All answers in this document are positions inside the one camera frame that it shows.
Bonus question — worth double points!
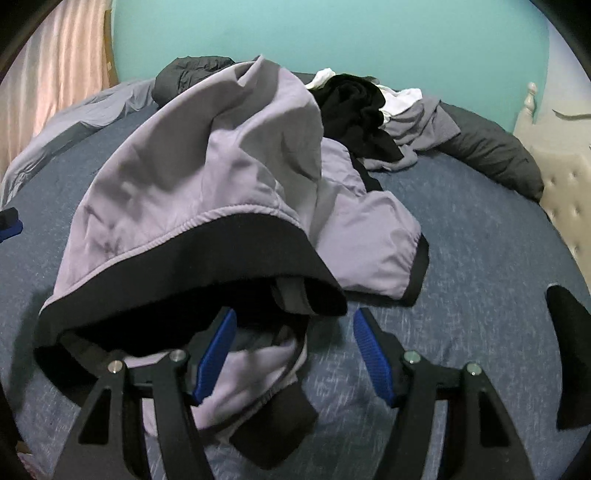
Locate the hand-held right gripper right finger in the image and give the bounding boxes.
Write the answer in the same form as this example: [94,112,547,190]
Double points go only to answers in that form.
[353,307,536,480]

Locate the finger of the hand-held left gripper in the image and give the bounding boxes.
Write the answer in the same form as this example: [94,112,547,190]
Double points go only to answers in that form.
[0,208,24,243]

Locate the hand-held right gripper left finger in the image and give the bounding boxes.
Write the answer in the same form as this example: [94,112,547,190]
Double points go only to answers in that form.
[55,307,238,480]

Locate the light purple jacket black cuffs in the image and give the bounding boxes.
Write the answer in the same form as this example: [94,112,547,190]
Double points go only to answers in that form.
[34,55,428,469]

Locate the blue patterned bed sheet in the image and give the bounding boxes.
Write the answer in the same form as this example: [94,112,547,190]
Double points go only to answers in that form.
[0,106,591,480]

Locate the light grey cloth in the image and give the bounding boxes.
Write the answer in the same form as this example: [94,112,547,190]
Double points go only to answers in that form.
[0,78,158,204]

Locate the pink curtain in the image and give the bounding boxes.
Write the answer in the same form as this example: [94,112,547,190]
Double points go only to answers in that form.
[0,0,112,162]

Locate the wooden board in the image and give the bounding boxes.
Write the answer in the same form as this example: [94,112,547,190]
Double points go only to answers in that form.
[104,0,121,88]

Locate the folded black garment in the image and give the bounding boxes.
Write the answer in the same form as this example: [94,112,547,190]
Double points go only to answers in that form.
[546,285,591,430]

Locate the dark grey duvet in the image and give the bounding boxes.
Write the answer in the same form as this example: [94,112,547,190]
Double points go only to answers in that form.
[152,55,544,201]

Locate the crumpled black garment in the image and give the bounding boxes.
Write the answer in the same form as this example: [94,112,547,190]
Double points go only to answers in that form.
[314,74,402,162]

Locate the cream tufted headboard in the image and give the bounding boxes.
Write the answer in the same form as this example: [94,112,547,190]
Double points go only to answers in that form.
[512,82,591,268]

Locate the white garment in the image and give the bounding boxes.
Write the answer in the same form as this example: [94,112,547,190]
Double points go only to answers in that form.
[305,68,423,125]

